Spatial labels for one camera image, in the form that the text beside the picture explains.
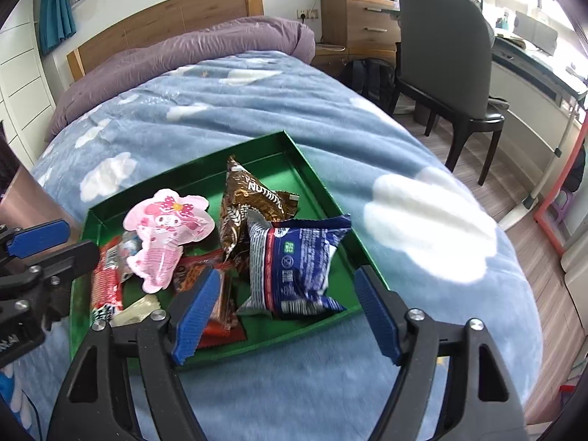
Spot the person's left forearm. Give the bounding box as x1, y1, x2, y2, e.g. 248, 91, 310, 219
0, 363, 35, 428

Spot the grey chair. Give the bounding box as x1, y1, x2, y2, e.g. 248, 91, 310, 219
390, 0, 506, 187

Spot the grey monitor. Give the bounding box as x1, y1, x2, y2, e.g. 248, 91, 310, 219
514, 10, 559, 56

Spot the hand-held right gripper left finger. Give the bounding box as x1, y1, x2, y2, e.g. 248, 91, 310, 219
46, 266, 226, 441

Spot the purple stool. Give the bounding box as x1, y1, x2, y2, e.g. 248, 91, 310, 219
549, 190, 575, 214

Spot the long red and white packet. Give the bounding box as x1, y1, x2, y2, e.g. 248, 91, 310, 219
89, 236, 125, 327

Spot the white desk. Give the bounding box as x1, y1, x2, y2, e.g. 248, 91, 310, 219
489, 32, 588, 203

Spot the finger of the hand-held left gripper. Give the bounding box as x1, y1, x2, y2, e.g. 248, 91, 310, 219
0, 219, 71, 259
28, 241, 101, 286

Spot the teal curtain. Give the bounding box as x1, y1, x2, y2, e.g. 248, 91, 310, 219
38, 0, 76, 56

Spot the purple pillow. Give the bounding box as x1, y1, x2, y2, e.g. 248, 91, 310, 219
43, 16, 317, 143

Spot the white wardrobe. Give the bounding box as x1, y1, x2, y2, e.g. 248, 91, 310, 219
0, 9, 58, 171

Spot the green tray box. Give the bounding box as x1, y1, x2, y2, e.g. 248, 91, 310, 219
69, 130, 391, 373

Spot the black and brown electric kettle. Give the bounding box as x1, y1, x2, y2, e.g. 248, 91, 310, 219
0, 122, 47, 235

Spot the wooden headboard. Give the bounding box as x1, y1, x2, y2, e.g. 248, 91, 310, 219
67, 0, 265, 83

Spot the small pink and white candy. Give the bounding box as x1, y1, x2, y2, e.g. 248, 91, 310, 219
117, 231, 143, 281

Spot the red frame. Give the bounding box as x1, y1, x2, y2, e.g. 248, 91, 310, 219
533, 122, 588, 255

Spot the brown snack packet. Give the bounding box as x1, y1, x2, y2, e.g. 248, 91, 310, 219
219, 156, 300, 267

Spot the blue and white snack packet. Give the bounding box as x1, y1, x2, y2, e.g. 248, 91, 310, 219
236, 209, 352, 320

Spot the wooden nightstand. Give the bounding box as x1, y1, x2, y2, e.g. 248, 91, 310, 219
315, 0, 402, 79

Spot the dark red snack packet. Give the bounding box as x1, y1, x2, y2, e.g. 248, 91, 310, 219
173, 250, 246, 350

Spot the gold candy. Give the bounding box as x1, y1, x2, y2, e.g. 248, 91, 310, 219
110, 295, 161, 327

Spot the black backpack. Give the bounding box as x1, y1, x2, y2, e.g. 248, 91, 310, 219
344, 57, 396, 111

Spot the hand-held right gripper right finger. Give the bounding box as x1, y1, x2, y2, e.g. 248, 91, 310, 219
354, 265, 529, 441

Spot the pink cartoon character packet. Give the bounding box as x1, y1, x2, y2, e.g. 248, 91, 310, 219
122, 189, 216, 294

